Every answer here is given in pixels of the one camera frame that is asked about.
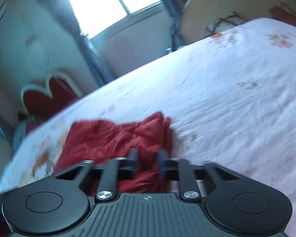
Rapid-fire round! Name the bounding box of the red quilted puffer jacket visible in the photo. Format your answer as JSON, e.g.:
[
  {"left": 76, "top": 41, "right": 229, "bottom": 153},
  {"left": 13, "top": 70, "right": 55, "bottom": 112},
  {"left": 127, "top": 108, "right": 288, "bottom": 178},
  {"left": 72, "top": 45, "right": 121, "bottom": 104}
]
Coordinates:
[{"left": 53, "top": 112, "right": 172, "bottom": 193}]

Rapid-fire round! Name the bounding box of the white floral bed sheet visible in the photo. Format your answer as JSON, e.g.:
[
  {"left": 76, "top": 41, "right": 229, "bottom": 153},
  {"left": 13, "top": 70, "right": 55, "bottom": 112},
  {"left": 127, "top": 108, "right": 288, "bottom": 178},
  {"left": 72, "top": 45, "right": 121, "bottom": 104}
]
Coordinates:
[{"left": 0, "top": 18, "right": 296, "bottom": 236}]

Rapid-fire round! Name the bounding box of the blue pink pillow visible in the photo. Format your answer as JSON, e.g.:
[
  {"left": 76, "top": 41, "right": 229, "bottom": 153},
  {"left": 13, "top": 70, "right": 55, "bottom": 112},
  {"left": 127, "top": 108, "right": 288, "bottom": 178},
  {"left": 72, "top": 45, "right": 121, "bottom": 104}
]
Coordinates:
[{"left": 12, "top": 117, "right": 45, "bottom": 151}]

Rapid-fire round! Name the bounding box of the red heart-shaped headboard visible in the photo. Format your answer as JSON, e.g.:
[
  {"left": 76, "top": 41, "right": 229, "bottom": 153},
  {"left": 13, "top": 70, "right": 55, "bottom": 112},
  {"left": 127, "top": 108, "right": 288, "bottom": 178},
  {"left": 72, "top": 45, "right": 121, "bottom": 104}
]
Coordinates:
[{"left": 17, "top": 71, "right": 83, "bottom": 121}]

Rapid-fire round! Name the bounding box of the white floral cushion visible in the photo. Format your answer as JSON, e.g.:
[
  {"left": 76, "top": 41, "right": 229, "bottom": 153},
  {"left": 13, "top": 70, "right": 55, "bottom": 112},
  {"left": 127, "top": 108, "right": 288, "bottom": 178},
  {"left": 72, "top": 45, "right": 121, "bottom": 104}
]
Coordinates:
[{"left": 206, "top": 12, "right": 246, "bottom": 35}]

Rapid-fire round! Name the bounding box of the right blue curtain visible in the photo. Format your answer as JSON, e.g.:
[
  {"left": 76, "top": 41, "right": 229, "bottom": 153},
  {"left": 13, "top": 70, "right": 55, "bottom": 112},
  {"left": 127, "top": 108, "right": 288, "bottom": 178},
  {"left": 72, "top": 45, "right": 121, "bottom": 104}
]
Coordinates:
[{"left": 161, "top": 0, "right": 186, "bottom": 52}]

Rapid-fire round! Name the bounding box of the blue curtain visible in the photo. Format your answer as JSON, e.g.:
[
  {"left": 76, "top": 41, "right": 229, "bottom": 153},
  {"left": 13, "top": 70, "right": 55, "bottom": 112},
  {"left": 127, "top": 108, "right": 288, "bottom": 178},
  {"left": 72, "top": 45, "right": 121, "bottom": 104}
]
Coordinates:
[
  {"left": 37, "top": 0, "right": 114, "bottom": 87},
  {"left": 161, "top": 0, "right": 186, "bottom": 52}
]

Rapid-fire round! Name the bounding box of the cream round headboard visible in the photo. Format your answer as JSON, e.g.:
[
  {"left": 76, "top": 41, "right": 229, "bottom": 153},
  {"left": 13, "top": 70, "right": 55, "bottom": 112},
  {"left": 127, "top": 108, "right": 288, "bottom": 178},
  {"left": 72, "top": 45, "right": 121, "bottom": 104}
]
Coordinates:
[{"left": 181, "top": 0, "right": 296, "bottom": 44}]

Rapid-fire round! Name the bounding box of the red patterned cushion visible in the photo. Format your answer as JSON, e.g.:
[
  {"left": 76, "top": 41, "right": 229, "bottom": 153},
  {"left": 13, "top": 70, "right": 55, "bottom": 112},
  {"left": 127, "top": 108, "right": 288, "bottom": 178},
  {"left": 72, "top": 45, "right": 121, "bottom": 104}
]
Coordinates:
[{"left": 269, "top": 5, "right": 296, "bottom": 26}]

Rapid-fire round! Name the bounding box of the left blue curtain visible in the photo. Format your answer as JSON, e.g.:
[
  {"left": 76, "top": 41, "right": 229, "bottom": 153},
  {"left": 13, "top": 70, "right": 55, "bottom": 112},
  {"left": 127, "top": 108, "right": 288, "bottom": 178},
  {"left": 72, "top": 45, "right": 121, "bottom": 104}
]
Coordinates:
[{"left": 37, "top": 0, "right": 114, "bottom": 87}]

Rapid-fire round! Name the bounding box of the window with white frame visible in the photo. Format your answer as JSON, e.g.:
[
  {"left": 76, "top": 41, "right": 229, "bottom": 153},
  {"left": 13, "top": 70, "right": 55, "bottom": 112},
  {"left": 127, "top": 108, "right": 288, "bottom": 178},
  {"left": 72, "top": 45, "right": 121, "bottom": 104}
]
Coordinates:
[{"left": 70, "top": 0, "right": 161, "bottom": 38}]

